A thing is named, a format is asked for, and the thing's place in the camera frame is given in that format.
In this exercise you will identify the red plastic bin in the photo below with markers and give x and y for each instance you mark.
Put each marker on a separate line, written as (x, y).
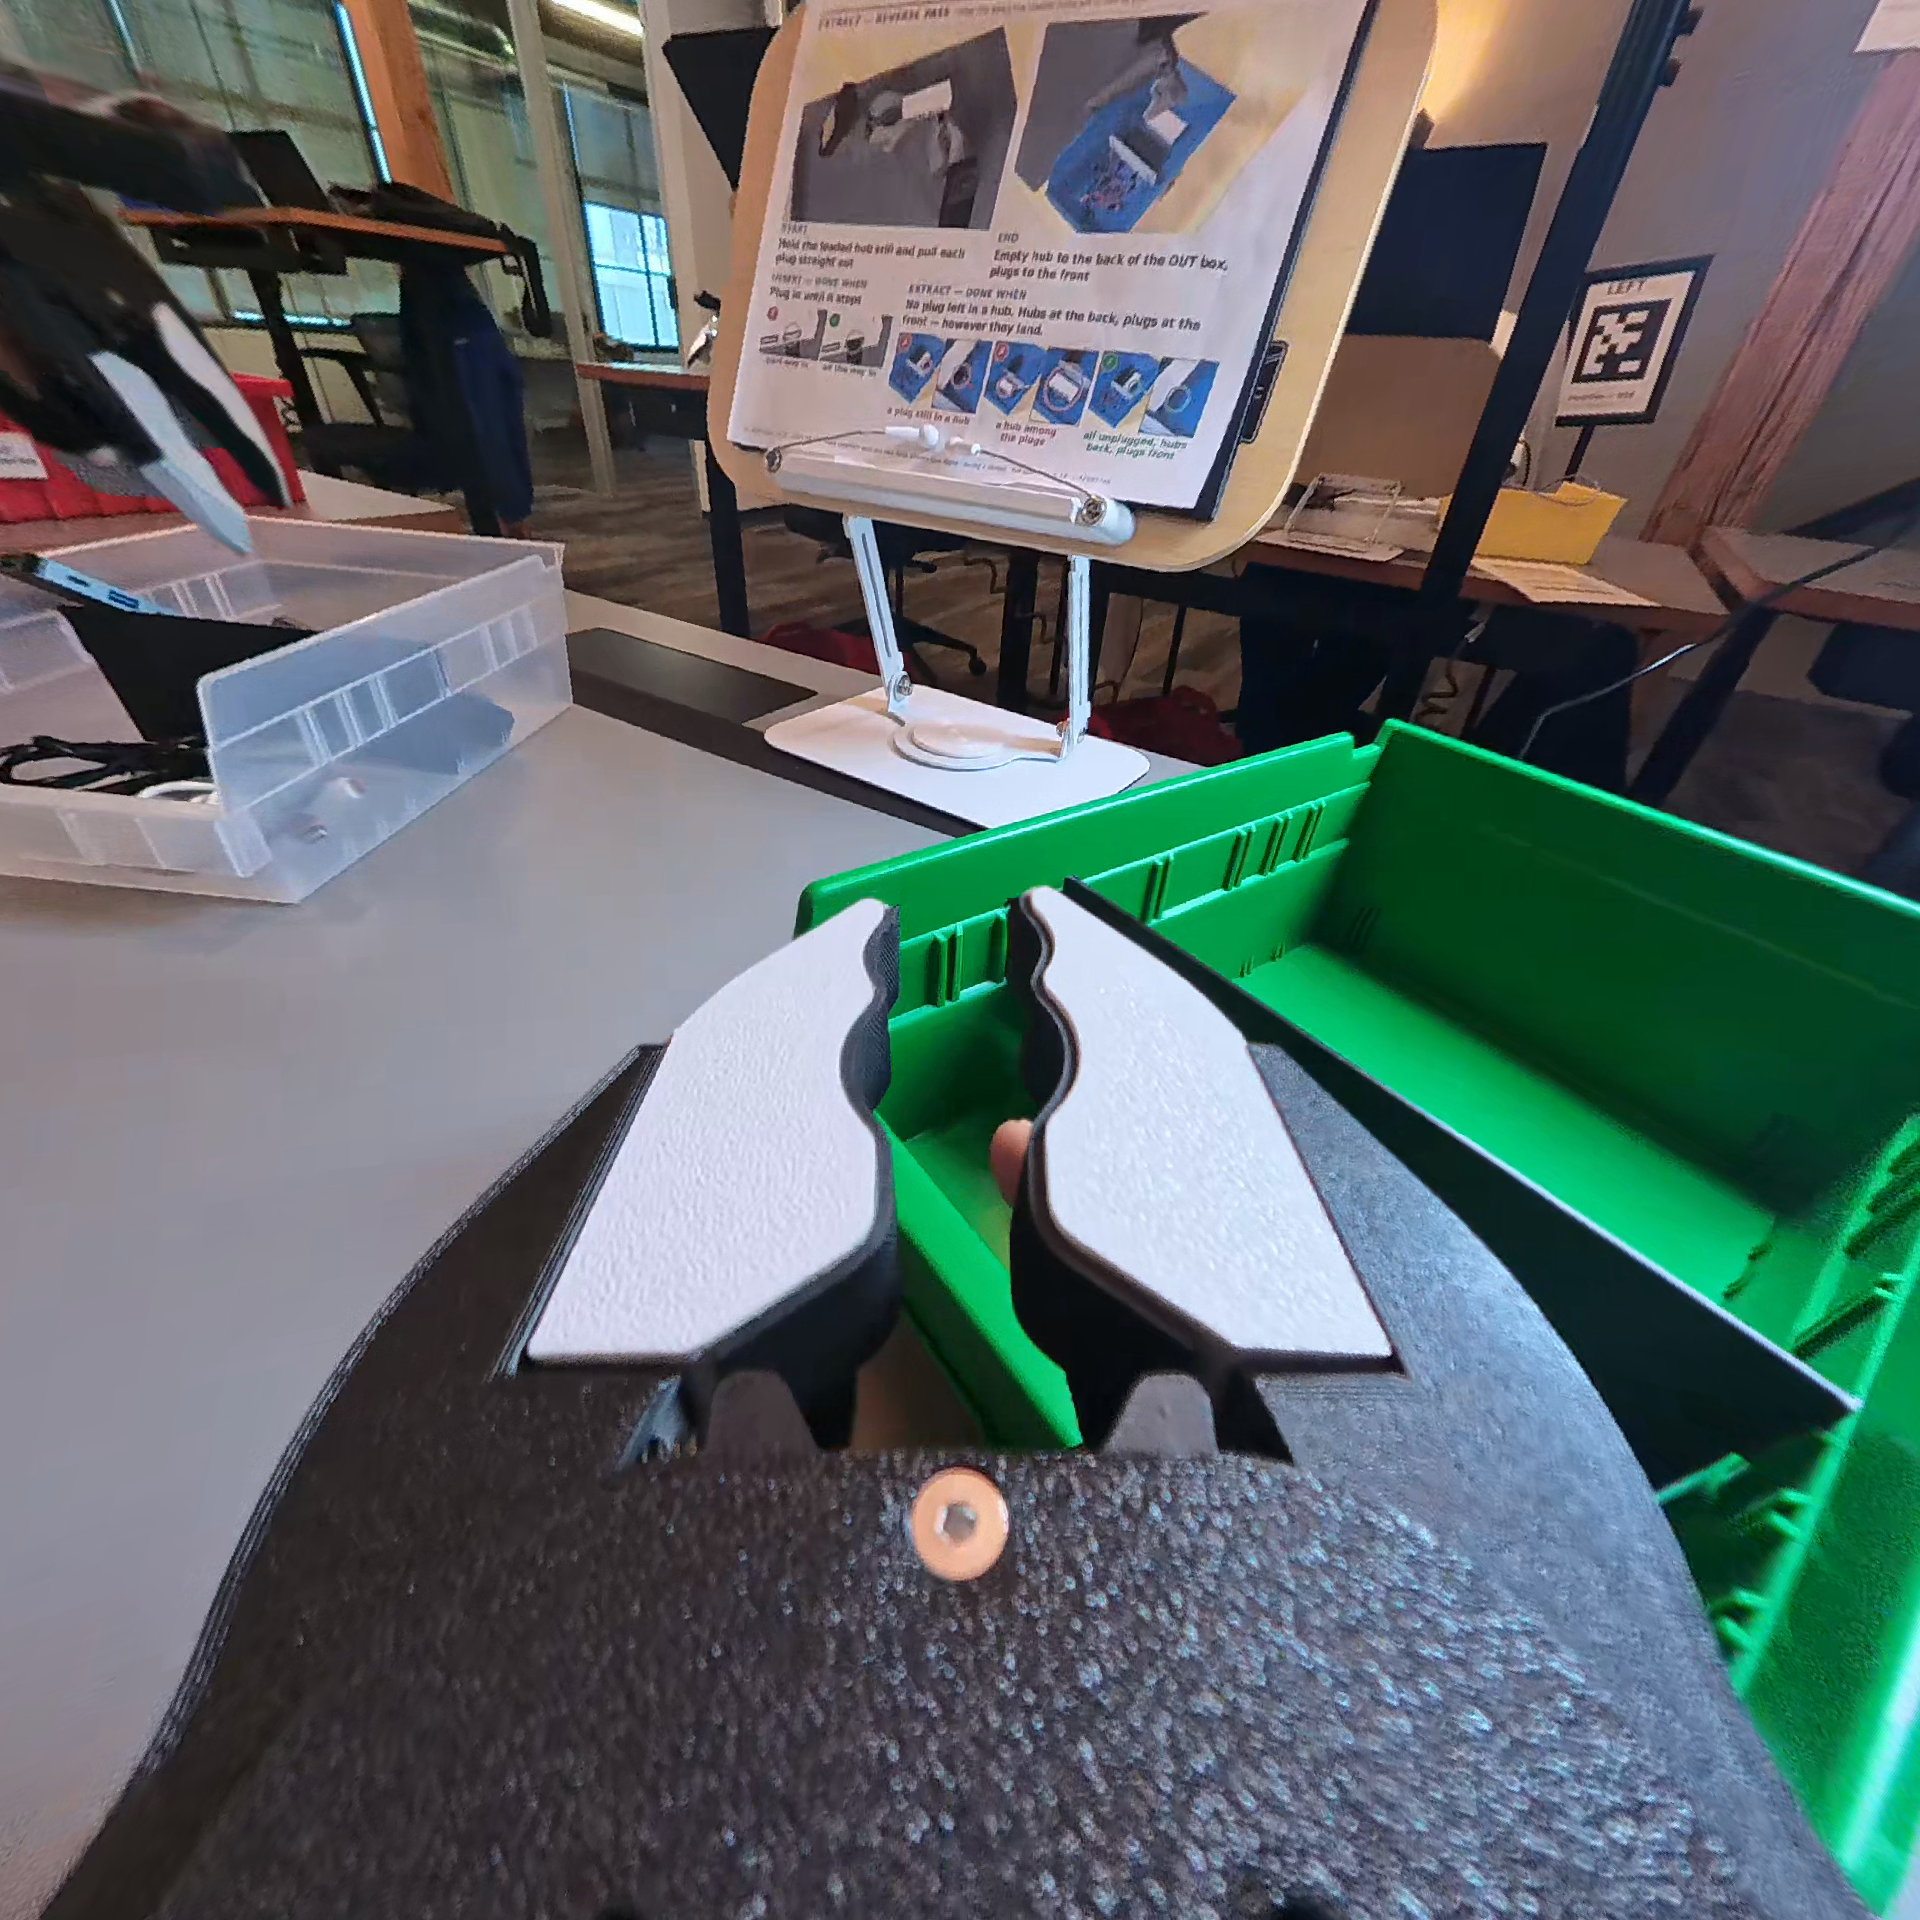
(271, 393)

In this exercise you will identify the black metal pole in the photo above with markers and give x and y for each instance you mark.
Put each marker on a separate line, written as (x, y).
(1561, 301)

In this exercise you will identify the black framed marker sign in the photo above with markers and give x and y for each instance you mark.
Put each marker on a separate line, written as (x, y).
(1632, 337)

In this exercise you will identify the blue jacket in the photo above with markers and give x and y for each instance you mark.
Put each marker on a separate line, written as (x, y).
(492, 390)

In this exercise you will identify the clear plastic bin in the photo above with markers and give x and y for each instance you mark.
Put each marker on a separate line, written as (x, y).
(377, 705)

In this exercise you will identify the wooden pillar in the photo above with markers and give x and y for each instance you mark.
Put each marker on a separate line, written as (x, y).
(393, 88)
(1784, 330)

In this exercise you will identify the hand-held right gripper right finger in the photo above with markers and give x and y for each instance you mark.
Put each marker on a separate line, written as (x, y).
(1186, 1185)

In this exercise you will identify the silver usb hub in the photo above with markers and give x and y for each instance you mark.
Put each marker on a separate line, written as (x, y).
(77, 585)

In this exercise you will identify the person's right hand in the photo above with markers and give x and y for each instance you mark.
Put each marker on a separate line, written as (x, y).
(1011, 1156)

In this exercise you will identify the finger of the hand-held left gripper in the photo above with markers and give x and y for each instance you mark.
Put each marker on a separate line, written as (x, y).
(217, 399)
(164, 449)

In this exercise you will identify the yellow plastic bin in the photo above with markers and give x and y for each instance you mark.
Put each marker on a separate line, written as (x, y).
(1531, 524)

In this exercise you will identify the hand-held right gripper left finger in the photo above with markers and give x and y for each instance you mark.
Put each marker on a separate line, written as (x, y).
(722, 1170)

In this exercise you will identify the instruction board with white stand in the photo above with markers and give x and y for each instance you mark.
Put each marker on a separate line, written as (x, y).
(1050, 224)

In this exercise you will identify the clear acrylic holder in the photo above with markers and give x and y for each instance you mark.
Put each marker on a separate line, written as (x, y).
(1343, 516)

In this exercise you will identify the wooden standing desk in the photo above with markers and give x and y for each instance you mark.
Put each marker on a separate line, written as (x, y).
(300, 224)

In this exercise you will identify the green plastic bin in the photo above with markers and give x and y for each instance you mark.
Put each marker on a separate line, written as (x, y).
(1501, 1035)

